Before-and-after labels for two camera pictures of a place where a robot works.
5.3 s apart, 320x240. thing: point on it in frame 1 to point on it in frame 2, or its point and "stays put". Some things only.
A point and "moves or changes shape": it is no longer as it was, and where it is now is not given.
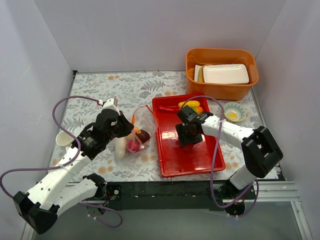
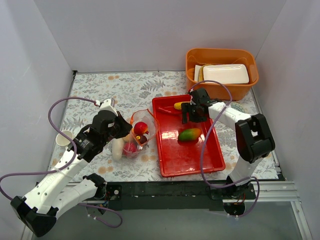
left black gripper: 123,124 stays put
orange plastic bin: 235,91 stays put
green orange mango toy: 198,109 moves or changes shape
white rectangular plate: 227,73 stays put
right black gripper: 188,139 to 191,111
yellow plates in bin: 198,73 stays put
